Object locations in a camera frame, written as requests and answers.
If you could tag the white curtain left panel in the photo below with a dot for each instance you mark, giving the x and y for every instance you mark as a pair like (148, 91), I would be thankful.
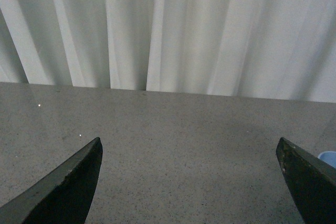
(279, 49)

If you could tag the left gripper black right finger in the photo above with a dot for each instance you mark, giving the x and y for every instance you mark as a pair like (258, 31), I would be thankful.
(311, 182)

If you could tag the blue plastic cup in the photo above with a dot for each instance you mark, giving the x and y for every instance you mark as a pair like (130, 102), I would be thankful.
(328, 157)

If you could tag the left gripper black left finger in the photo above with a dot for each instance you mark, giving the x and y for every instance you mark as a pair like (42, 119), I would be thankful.
(64, 195)

